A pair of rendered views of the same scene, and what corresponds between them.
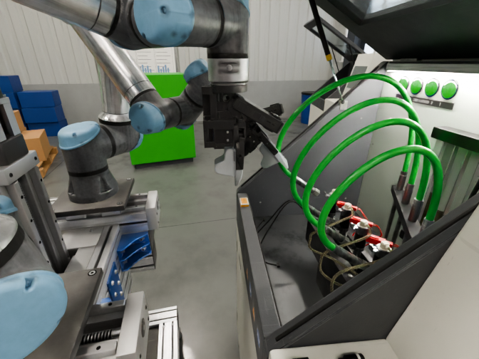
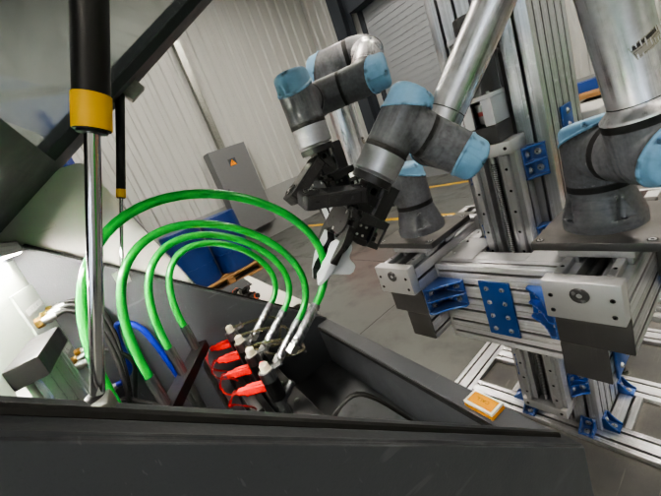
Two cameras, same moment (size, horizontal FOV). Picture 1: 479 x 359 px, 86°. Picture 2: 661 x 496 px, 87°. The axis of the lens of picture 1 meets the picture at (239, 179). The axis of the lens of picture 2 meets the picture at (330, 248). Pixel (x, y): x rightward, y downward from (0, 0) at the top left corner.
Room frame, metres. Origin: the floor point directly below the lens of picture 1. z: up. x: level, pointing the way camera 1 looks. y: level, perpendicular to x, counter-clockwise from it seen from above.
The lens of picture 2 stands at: (1.22, -0.30, 1.40)
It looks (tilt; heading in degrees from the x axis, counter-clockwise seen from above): 16 degrees down; 159
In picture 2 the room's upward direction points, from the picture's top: 21 degrees counter-clockwise
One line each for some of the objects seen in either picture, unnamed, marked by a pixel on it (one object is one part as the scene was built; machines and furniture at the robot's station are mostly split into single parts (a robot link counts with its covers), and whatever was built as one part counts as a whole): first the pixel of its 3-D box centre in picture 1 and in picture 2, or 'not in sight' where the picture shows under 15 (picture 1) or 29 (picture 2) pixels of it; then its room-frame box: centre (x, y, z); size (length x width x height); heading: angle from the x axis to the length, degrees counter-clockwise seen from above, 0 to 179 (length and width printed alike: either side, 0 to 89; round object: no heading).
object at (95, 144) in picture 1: (84, 145); (595, 148); (0.79, 0.49, 1.20); 0.13 x 0.12 x 0.14; 153
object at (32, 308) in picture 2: not in sight; (78, 356); (0.45, -0.56, 1.20); 0.13 x 0.03 x 0.31; 5
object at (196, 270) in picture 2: not in sight; (210, 253); (-4.40, -0.05, 0.51); 1.20 x 0.85 x 1.02; 101
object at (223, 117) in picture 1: (224, 116); (329, 172); (0.52, 0.03, 1.35); 0.09 x 0.08 x 0.12; 95
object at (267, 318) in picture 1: (251, 258); (402, 389); (0.64, -0.04, 0.87); 0.62 x 0.04 x 0.16; 5
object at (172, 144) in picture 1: (157, 117); not in sight; (4.07, 1.29, 0.65); 0.95 x 0.86 x 1.30; 111
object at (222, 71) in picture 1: (228, 72); (312, 137); (0.51, 0.02, 1.43); 0.08 x 0.08 x 0.05
